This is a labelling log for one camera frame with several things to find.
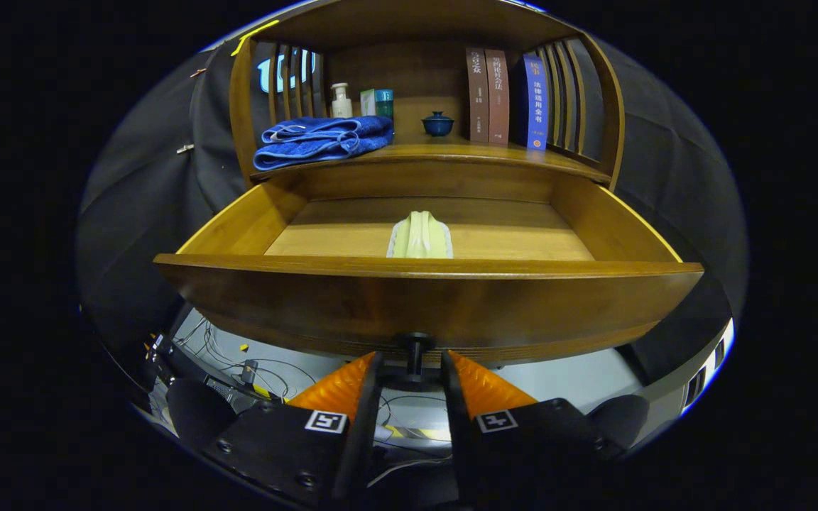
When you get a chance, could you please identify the brown wooden cabinet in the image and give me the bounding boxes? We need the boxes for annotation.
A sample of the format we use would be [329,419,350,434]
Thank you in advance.
[228,0,626,192]

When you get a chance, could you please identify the black backdrop cloth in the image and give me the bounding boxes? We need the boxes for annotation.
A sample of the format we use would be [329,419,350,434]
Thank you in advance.
[75,28,749,388]

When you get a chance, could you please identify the blue lidded teacup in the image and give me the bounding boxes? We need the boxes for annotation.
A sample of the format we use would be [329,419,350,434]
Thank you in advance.
[421,111,455,137]

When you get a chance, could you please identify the dark brown book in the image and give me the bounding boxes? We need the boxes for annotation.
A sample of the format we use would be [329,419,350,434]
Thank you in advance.
[466,48,490,143]

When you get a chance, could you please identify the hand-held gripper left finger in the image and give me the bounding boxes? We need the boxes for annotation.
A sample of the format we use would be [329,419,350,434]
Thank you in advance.
[202,351,386,511]

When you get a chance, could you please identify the black floor cables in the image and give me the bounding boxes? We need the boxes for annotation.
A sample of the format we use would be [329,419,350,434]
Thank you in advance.
[160,316,325,405]

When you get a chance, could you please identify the yellow black floor tape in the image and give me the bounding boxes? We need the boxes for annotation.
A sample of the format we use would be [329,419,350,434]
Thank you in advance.
[381,424,452,442]

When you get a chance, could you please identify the reddish brown book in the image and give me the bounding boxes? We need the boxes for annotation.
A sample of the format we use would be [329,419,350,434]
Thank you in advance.
[485,49,511,146]

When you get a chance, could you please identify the blue book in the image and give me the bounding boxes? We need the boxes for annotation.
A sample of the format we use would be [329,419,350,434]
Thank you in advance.
[520,55,550,150]

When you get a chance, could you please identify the white pump bottle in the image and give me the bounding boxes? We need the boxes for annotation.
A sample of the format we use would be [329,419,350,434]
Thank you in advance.
[330,82,354,119]

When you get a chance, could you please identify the brown wooden drawer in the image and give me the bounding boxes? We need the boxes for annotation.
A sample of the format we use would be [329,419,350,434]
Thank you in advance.
[153,162,705,391]

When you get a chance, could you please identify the wooden countertop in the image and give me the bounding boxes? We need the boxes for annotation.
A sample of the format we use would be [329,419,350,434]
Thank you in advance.
[253,135,612,185]

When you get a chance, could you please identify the blue folded towel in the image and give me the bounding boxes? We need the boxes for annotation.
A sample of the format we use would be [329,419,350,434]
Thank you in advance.
[253,116,394,172]

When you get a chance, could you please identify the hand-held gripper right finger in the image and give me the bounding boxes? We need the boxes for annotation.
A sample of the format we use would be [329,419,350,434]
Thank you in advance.
[440,349,626,511]

